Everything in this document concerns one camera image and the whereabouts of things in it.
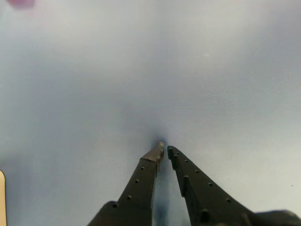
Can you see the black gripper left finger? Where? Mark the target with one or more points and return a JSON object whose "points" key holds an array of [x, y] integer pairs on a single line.
{"points": [[138, 188]]}

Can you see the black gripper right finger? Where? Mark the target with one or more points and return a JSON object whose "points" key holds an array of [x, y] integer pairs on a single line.
{"points": [[202, 195]]}

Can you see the red cube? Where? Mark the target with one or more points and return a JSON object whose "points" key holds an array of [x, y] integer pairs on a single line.
{"points": [[20, 3]]}

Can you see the beige metal box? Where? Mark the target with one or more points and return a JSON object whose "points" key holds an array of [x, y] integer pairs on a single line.
{"points": [[2, 200]]}

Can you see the dark grey mat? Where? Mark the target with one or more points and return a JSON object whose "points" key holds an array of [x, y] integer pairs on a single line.
{"points": [[150, 82]]}

